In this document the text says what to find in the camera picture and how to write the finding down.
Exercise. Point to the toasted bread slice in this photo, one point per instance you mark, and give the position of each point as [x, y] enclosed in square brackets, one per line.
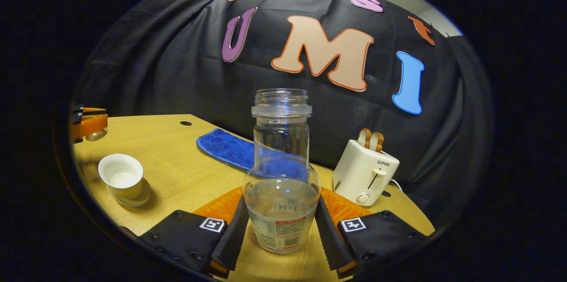
[364, 138]
[377, 142]

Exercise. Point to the blue folded towel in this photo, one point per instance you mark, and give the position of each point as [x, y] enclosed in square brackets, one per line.
[226, 147]

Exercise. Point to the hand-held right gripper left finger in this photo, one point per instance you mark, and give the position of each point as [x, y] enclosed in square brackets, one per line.
[234, 237]

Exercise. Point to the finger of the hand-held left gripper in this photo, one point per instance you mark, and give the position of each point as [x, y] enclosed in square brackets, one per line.
[91, 125]
[88, 110]

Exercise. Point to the black backdrop cloth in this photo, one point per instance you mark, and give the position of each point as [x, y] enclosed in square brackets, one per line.
[177, 65]

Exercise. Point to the white toaster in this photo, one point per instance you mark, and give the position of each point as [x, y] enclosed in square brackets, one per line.
[361, 171]

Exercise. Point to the clear glass water bottle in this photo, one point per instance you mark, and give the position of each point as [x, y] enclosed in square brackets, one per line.
[281, 211]

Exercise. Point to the white saucer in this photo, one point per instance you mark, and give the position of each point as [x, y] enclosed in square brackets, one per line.
[137, 202]

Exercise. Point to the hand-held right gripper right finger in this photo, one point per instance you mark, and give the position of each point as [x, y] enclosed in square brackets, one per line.
[330, 242]

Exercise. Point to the white teacup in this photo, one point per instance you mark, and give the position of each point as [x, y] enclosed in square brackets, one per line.
[122, 175]

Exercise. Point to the white teacup lid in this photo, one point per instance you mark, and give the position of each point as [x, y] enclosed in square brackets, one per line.
[97, 135]

